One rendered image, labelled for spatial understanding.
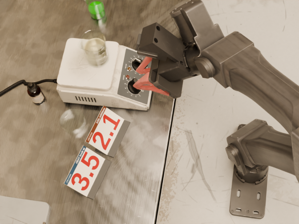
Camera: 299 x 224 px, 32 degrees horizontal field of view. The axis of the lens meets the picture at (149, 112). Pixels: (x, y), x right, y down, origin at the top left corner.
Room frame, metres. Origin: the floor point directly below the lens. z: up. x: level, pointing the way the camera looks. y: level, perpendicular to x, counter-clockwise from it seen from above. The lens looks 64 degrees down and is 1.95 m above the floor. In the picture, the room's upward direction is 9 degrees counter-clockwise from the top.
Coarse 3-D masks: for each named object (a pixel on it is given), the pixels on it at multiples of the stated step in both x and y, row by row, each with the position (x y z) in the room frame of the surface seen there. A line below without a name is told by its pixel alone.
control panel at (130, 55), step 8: (128, 56) 0.63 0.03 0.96; (136, 56) 0.63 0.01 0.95; (144, 56) 0.63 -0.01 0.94; (128, 64) 0.61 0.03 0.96; (128, 72) 0.59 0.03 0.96; (136, 72) 0.59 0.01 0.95; (120, 80) 0.57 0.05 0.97; (128, 80) 0.57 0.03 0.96; (120, 88) 0.55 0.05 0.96; (128, 88) 0.55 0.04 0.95; (128, 96) 0.53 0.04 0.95; (136, 96) 0.53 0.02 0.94; (144, 96) 0.54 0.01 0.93
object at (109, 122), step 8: (104, 112) 0.51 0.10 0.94; (104, 120) 0.50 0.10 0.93; (112, 120) 0.50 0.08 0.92; (120, 120) 0.50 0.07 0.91; (96, 128) 0.48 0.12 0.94; (104, 128) 0.48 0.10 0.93; (112, 128) 0.48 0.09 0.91; (96, 136) 0.46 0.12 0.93; (104, 136) 0.46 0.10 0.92; (112, 136) 0.46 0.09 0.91; (96, 144) 0.45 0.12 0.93; (104, 144) 0.45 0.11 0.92
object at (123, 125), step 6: (126, 120) 0.50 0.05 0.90; (120, 126) 0.49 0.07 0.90; (126, 126) 0.49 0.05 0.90; (120, 132) 0.47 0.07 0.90; (114, 138) 0.46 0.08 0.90; (120, 138) 0.46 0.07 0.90; (90, 144) 0.44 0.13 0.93; (114, 144) 0.45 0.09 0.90; (96, 150) 0.44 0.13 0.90; (108, 150) 0.44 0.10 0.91; (114, 150) 0.43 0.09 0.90
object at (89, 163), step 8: (88, 152) 0.43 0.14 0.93; (80, 160) 0.41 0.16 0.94; (88, 160) 0.41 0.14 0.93; (96, 160) 0.41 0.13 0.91; (80, 168) 0.39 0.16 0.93; (88, 168) 0.40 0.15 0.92; (96, 168) 0.40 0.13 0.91; (72, 176) 0.38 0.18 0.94; (80, 176) 0.38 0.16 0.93; (88, 176) 0.38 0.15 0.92; (72, 184) 0.36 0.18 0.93; (80, 184) 0.36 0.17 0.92; (88, 184) 0.36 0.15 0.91
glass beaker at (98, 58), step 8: (88, 32) 0.64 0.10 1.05; (96, 32) 0.64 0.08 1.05; (80, 40) 0.62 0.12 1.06; (104, 40) 0.61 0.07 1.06; (96, 48) 0.59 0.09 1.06; (104, 48) 0.60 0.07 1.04; (88, 56) 0.60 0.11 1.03; (96, 56) 0.59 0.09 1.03; (104, 56) 0.60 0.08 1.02; (96, 64) 0.59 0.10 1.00; (104, 64) 0.60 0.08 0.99
